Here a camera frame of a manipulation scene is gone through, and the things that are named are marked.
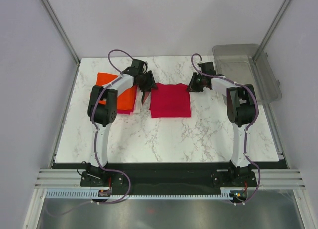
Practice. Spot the aluminium frame post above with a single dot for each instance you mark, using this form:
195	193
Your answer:
60	30
272	28

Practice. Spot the pink white shirts stack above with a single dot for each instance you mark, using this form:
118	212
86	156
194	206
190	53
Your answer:
138	103

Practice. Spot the right aluminium frame post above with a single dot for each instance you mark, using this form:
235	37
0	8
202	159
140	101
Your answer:
272	28

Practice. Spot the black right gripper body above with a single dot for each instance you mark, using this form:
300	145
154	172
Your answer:
199	86

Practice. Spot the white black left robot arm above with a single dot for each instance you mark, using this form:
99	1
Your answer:
102	108

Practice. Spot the white slotted cable duct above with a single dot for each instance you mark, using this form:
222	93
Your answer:
96	194

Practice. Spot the crimson red t shirt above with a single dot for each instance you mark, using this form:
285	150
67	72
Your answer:
170	101

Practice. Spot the left aluminium frame post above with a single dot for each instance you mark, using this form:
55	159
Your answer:
60	30

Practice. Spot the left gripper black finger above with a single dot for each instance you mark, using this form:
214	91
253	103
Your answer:
145	95
151	84

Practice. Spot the clear grey plastic bin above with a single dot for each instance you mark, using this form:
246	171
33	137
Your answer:
248	64

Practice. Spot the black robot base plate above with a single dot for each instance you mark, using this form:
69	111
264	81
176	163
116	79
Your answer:
168	178

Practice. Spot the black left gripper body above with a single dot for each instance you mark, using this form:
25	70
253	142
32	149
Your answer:
143	85

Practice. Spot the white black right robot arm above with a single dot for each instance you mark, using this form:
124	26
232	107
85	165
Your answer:
241	106

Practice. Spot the orange t shirt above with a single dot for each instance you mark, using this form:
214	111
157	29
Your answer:
125	101

